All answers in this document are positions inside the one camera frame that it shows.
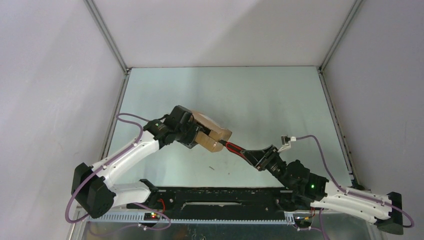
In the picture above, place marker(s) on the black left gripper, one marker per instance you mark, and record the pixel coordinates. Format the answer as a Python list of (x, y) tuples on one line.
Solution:
[(193, 129)]

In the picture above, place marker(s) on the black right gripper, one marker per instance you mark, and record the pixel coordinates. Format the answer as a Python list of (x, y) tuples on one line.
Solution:
[(254, 156)]

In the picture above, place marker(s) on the brown cardboard express box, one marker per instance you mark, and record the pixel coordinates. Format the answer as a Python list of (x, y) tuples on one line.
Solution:
[(211, 134)]

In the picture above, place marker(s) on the red black utility knife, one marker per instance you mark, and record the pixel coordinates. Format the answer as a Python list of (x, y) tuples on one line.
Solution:
[(233, 148)]

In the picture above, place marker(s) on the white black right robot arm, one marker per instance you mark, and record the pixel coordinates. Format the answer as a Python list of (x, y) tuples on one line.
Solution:
[(310, 189)]

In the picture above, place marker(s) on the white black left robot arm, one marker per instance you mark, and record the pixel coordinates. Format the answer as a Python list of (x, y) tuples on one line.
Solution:
[(96, 188)]

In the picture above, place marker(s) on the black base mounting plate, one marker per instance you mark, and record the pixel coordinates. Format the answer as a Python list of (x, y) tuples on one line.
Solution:
[(233, 202)]

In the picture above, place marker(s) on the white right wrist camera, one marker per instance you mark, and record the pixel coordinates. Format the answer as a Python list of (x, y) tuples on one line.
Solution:
[(286, 142)]

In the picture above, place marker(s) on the grey cable duct rail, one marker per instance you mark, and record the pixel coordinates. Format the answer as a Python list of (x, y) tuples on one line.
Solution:
[(143, 217)]

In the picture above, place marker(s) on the aluminium frame post left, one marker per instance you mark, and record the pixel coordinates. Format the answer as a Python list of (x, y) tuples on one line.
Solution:
[(106, 34)]

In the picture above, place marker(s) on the aluminium frame post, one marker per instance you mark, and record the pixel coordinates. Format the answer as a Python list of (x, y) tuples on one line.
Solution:
[(353, 11), (106, 34)]

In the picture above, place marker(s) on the aluminium frame post right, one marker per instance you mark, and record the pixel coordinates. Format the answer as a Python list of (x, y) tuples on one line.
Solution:
[(353, 11)]

